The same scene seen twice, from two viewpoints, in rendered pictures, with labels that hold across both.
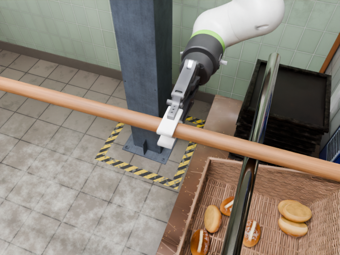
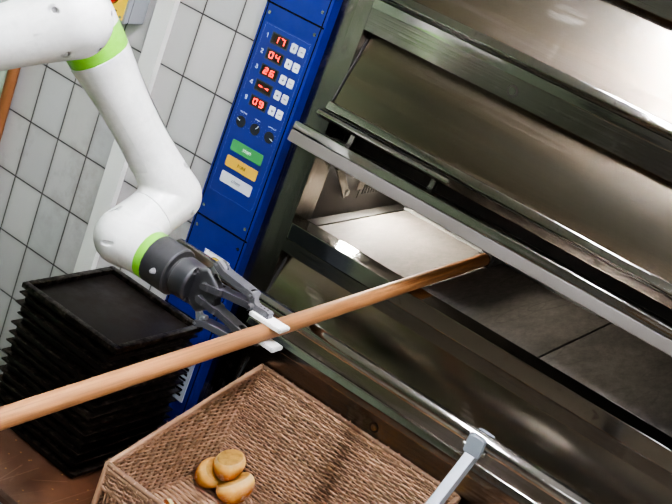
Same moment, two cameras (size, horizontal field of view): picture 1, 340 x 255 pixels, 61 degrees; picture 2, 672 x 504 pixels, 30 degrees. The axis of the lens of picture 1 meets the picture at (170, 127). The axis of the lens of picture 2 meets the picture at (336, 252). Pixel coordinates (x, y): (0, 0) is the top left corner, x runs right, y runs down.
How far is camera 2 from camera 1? 199 cm
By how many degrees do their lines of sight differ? 70
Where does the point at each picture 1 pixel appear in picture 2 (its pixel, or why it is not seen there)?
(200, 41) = (174, 245)
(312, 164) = (350, 300)
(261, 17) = (197, 199)
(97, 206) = not seen: outside the picture
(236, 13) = (170, 203)
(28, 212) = not seen: outside the picture
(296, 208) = (227, 456)
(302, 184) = (214, 419)
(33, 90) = (159, 362)
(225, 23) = (162, 218)
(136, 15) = not seen: outside the picture
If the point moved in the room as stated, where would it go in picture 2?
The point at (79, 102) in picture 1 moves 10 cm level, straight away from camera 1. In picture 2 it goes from (203, 348) to (142, 333)
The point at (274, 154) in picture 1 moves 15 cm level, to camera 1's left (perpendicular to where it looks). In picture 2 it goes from (332, 306) to (312, 333)
